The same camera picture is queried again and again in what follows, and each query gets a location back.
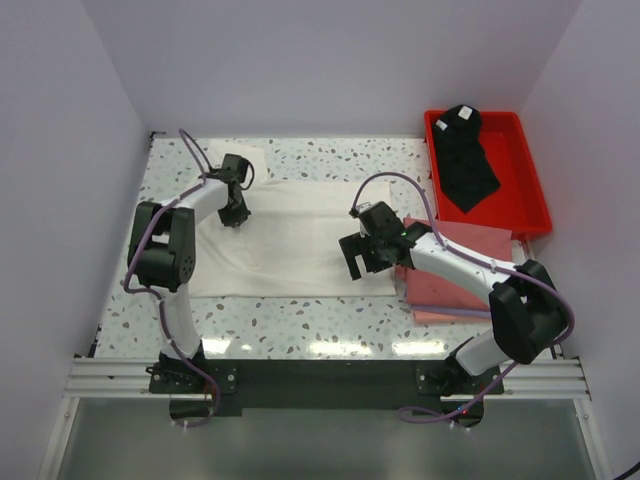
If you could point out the folded lilac t-shirt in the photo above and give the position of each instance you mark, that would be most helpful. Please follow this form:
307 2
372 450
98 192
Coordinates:
453 311

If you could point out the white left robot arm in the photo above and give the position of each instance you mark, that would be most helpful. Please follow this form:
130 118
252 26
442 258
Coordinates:
161 259

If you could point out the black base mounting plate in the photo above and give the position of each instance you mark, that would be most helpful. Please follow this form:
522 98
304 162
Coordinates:
228 388

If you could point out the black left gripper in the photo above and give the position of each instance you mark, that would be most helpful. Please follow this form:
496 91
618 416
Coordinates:
239 217

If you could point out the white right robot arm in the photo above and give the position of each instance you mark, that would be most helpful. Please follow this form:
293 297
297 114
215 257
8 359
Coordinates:
527 313

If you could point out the white Coca-Cola t-shirt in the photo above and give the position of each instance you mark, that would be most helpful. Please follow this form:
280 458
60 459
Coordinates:
289 246

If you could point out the black t-shirt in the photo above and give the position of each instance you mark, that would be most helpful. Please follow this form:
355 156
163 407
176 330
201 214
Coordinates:
466 176

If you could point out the red plastic tray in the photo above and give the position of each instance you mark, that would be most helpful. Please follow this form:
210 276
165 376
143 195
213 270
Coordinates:
519 205

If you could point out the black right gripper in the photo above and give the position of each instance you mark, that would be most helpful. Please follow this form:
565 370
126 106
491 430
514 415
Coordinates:
354 245

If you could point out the folded salmon t-shirt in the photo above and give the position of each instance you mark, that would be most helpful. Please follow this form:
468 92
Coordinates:
431 318

